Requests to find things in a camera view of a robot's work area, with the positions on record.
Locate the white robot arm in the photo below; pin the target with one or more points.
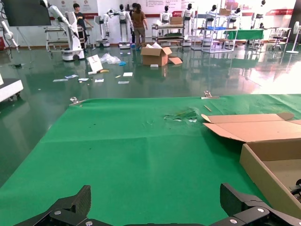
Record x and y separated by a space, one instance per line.
8 35

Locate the metal table clip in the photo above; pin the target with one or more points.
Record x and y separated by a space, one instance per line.
74 100
208 95

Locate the white mobile robot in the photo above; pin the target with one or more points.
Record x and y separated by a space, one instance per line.
73 35

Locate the small wooden stick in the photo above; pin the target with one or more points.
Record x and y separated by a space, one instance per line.
207 108

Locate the tall metal rack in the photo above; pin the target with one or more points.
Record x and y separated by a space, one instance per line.
216 28

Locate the clear plastic bag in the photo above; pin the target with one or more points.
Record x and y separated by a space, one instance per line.
109 58

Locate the white machine base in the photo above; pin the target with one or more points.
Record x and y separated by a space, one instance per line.
9 89

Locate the person in black shirt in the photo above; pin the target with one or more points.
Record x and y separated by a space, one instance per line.
80 20

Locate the green covered table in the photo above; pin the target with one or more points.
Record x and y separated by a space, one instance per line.
247 34

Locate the green table cloth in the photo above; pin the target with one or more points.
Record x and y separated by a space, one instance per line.
141 153

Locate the blue cloth scrap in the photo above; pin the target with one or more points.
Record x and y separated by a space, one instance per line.
122 63

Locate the black wall screen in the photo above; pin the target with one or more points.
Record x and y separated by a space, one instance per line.
26 11

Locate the white standing fan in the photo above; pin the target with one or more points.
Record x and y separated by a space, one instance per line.
296 26

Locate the large open cardboard carton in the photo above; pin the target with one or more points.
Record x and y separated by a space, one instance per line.
152 57

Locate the person in brown shirt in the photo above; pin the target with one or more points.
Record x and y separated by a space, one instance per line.
138 18

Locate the white paper sheet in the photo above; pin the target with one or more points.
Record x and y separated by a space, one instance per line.
123 82
83 79
60 80
99 80
71 76
128 74

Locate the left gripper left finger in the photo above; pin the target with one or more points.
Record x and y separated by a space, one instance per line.
70 212

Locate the small white box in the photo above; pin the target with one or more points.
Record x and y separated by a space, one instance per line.
154 66

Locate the cardboard box with round holes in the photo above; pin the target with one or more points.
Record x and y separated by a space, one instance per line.
258 131

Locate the white sign board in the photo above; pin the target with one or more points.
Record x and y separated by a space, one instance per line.
94 63

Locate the metal shelf cart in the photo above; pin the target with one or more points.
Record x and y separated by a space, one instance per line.
168 35

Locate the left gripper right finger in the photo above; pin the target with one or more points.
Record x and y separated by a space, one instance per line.
247 212

